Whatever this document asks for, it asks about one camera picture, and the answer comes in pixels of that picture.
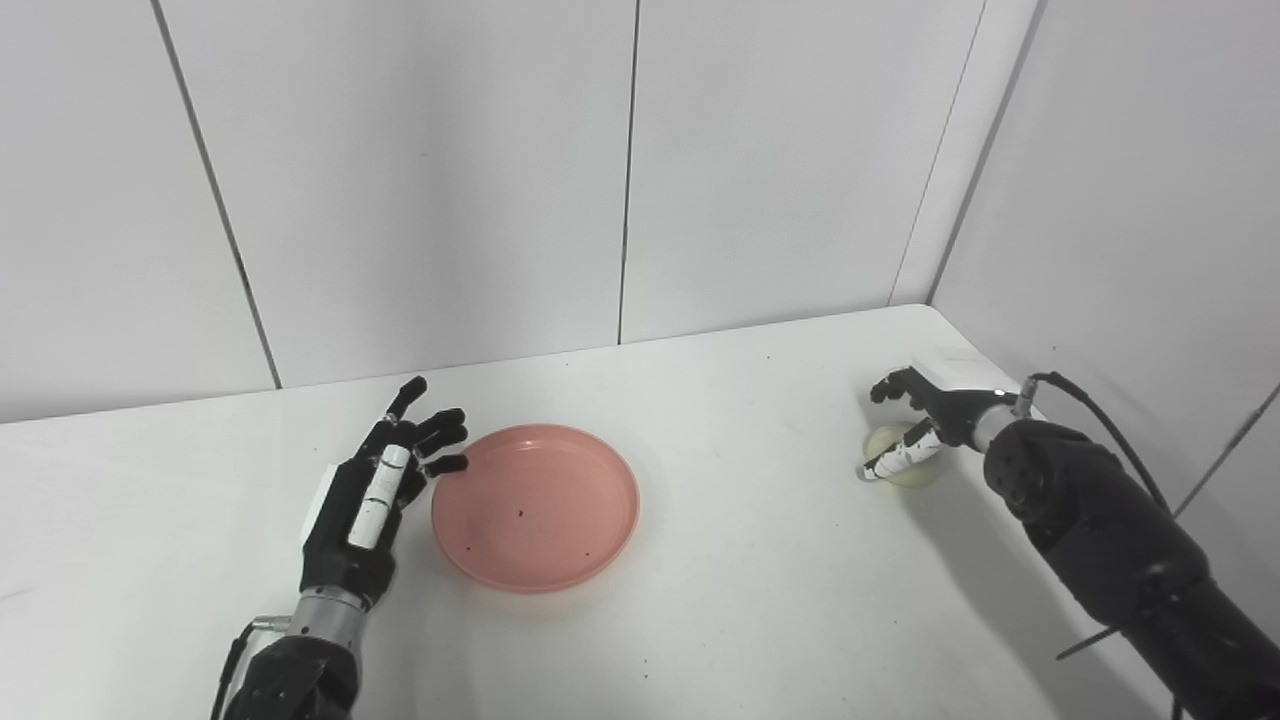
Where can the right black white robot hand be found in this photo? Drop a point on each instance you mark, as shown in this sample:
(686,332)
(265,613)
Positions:
(935,420)

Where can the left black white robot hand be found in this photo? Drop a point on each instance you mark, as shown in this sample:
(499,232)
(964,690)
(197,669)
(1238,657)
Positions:
(360,520)

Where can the cream steamed bun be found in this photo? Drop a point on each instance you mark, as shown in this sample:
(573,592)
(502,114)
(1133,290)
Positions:
(925,468)

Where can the pink round plate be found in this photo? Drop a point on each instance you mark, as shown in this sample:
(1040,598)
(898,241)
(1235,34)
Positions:
(535,508)

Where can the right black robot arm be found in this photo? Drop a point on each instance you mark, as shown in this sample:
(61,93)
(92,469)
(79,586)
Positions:
(1110,530)

